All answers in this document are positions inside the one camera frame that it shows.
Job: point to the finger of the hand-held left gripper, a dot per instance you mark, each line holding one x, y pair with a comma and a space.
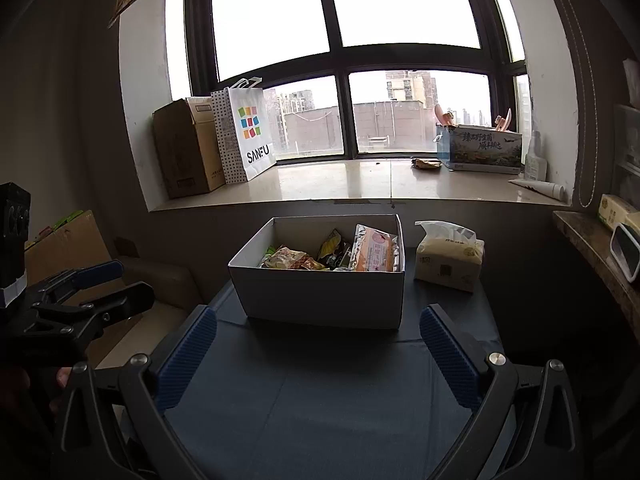
100, 272
120, 302

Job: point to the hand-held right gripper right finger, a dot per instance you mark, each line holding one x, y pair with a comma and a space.
450, 355

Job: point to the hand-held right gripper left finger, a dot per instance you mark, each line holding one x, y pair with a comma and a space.
187, 355

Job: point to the orange cake packet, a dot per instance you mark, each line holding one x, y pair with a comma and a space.
375, 252

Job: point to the white cardboard box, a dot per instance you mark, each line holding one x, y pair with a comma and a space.
320, 300

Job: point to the person's left hand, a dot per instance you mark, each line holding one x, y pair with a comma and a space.
64, 377

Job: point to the open brown floor carton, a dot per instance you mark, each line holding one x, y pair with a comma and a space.
70, 245

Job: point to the soft tissue pack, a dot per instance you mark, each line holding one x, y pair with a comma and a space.
445, 265

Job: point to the blue grey table mat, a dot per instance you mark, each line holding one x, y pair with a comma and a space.
310, 400

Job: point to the clear orange snack packet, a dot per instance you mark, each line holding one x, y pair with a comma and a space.
290, 260

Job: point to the brown cardboard box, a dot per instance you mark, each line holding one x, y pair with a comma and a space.
185, 155

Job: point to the yellow and dark snack packet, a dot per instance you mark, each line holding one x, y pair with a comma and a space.
331, 247

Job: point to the wooden side shelf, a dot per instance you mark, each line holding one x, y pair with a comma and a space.
590, 245

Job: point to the white tube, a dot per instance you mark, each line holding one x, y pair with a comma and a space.
537, 188

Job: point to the flat brown packet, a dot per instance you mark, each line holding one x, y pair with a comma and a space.
425, 162

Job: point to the white polka-dot shopping bag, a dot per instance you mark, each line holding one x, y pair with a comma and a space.
250, 135

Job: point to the blue printed carton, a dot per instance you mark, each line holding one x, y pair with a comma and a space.
480, 152

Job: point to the white plastic bottle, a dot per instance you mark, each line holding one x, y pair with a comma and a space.
535, 160

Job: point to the stone windowsill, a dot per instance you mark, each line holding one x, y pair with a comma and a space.
325, 182

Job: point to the green and white tissue pack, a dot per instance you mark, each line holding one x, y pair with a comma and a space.
615, 210

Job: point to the pink plastic item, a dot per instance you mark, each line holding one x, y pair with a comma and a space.
442, 115
502, 121

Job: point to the clear plastic drawer organizer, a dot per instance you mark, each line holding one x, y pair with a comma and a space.
627, 160

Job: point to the black window frame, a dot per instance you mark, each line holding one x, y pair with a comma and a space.
343, 110

